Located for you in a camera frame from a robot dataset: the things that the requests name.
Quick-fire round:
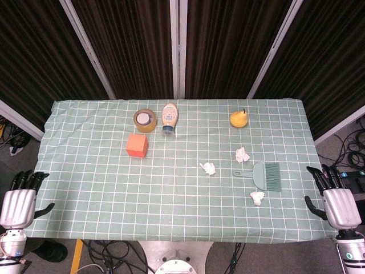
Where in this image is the dark partition panel white frame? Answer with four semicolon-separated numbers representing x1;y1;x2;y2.
0;0;116;142
59;0;183;100
171;0;305;100
248;0;365;146

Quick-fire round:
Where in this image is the paper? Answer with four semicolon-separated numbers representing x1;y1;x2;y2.
234;147;251;164
199;161;217;176
250;191;265;207

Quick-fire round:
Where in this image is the green checked tablecloth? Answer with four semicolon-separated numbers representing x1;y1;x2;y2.
25;98;340;245

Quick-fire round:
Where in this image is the yellow pear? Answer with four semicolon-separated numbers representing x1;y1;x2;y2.
229;108;249;128

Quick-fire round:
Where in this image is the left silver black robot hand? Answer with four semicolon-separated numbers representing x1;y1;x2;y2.
0;170;55;231

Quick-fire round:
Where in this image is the silver robot torso base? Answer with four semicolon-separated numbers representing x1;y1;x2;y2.
138;241;214;274

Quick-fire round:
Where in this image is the green hand brush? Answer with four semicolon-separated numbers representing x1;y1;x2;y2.
233;162;282;192

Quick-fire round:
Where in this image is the black power strip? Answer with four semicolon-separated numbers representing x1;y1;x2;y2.
338;168;365;192

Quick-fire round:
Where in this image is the orange cube block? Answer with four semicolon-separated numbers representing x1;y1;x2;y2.
125;133;149;158

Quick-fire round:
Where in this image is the black cable bundle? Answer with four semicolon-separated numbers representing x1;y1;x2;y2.
316;114;365;172
81;239;151;274
0;115;32;156

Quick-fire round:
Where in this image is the beige squeeze sauce bottle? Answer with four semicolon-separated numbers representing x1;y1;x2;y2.
161;102;179;138

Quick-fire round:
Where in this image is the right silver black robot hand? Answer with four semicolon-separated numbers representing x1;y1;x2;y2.
304;164;362;231

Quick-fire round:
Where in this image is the yellow floor strip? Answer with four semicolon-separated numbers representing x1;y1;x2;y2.
70;239;84;274

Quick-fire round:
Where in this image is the yellow packing tape roll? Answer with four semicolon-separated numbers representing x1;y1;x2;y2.
133;108;158;134

